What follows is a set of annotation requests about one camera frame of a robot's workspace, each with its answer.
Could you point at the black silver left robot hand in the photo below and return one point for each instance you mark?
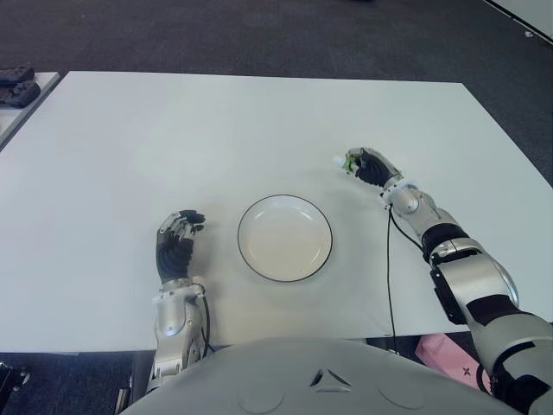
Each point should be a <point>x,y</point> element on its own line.
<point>173,255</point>

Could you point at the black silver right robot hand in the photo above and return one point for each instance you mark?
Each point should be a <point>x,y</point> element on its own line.
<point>376,168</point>

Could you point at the green white toothpaste tube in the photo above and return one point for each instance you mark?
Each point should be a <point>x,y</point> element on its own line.
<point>345,163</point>

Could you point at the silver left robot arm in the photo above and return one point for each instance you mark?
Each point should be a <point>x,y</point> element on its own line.
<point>170,315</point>

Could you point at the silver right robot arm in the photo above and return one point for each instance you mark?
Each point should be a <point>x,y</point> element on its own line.
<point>475,276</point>

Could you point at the white plate with black rim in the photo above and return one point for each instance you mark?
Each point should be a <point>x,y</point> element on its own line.
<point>285,240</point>

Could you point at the grey robot torso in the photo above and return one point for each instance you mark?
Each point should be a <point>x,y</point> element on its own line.
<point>319,380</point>

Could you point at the pink cardboard box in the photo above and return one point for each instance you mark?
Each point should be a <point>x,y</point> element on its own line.
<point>445,354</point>

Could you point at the black device on floor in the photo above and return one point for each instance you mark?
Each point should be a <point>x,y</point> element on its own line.
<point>10,376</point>

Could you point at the white background table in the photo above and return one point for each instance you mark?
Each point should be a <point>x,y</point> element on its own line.
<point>531,15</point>

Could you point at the black game controller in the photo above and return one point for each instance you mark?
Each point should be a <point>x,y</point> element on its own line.
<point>17,71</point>
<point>21,91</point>

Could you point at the metal support frame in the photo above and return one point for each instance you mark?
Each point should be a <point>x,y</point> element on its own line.
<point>136,372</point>

